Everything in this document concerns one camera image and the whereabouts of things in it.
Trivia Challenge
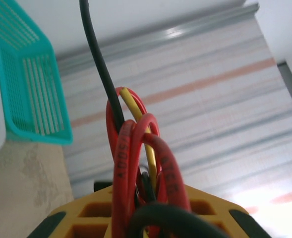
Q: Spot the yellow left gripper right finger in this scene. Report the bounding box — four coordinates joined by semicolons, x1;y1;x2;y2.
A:
145;184;272;238

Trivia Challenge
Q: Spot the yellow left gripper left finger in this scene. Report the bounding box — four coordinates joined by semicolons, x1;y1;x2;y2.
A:
26;185;114;238

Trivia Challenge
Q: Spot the yellow cable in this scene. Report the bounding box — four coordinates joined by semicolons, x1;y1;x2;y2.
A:
119;88;159;196

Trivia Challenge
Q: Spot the red cable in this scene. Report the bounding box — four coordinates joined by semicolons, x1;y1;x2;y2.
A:
112;113;192;238
105;86;149;154

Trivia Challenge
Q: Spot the black cable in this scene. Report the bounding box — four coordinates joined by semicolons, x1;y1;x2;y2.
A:
129;203;232;238
79;0;158;203

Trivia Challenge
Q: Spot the teal plastic basket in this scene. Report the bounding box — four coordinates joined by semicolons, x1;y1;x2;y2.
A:
0;0;74;146

